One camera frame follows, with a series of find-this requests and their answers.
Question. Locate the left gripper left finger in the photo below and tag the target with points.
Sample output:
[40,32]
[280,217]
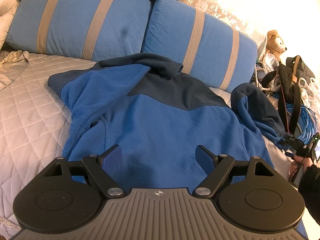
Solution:
[99,168]

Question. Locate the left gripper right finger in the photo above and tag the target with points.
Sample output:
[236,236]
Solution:
[216,167]

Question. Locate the blue fleece jacket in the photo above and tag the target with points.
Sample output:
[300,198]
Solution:
[158,115]

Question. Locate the black sleeve forearm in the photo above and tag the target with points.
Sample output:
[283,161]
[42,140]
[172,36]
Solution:
[309,188]

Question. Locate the person right hand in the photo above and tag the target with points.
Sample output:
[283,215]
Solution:
[298,162]

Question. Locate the white plastic bag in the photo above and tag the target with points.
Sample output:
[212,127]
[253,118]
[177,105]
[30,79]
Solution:
[310,93]

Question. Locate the grey quilted bedspread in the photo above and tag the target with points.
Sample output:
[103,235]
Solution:
[35,126]

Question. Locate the black white striped cloth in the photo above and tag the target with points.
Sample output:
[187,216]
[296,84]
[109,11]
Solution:
[263,80]

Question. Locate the brown teddy bear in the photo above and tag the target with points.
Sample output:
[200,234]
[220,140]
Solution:
[275,43]

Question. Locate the right blue striped cushion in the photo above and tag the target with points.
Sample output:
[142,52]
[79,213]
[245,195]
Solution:
[210,50]

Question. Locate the blue striped cushion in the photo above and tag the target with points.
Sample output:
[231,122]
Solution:
[85,29]
[210,50]

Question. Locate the grey satin sheet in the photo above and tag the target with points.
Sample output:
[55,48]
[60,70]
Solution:
[12,66]

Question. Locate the left blue striped cushion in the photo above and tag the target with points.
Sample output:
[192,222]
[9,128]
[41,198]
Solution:
[85,29]

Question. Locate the silver floral cushion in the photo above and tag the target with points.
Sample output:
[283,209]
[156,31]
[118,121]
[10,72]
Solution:
[215,9]

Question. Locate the cream folded duvet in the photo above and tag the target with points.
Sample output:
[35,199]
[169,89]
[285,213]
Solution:
[7,12]

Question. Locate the black bag with straps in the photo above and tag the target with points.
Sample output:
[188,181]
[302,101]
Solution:
[290,100]

